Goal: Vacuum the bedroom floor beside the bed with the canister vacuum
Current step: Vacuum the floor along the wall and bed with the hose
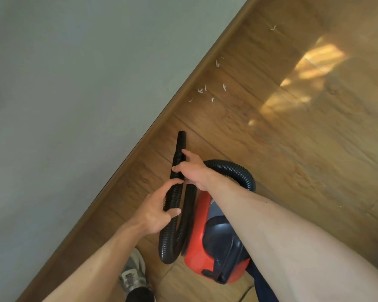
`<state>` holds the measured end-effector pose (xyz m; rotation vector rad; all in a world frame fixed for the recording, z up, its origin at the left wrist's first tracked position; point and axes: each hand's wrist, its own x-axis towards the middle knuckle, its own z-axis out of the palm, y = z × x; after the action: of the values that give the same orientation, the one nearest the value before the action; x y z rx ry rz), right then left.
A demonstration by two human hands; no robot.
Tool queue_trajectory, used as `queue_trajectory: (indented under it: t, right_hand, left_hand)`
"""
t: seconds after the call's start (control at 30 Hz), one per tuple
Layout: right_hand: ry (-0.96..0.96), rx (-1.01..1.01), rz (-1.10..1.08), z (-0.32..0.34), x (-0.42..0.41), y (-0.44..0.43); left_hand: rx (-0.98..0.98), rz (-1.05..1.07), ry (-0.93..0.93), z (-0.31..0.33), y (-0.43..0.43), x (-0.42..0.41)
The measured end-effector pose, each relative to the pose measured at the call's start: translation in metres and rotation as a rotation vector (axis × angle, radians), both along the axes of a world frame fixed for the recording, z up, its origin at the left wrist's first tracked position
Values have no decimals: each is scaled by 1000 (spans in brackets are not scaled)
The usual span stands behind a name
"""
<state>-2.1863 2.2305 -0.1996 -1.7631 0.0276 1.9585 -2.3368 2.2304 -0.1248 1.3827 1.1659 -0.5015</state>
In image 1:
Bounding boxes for person's left hand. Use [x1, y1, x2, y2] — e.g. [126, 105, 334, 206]
[131, 178, 184, 236]

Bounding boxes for person's right hand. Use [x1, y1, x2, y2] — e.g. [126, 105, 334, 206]
[171, 149, 215, 192]

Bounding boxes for black corrugated vacuum hose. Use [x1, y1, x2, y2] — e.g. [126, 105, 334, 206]
[158, 130, 256, 265]

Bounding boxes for red vacuum cleaner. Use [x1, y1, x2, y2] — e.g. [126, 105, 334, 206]
[182, 190, 251, 285]

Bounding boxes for person's left forearm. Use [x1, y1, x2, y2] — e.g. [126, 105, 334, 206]
[42, 223, 145, 302]

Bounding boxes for person's right forearm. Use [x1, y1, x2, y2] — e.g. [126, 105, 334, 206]
[205, 172, 378, 302]

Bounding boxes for person's left grey shoe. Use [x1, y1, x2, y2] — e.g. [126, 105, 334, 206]
[119, 247, 153, 296]

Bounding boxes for person's dark trousers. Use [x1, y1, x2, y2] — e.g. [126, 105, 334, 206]
[125, 260, 279, 302]

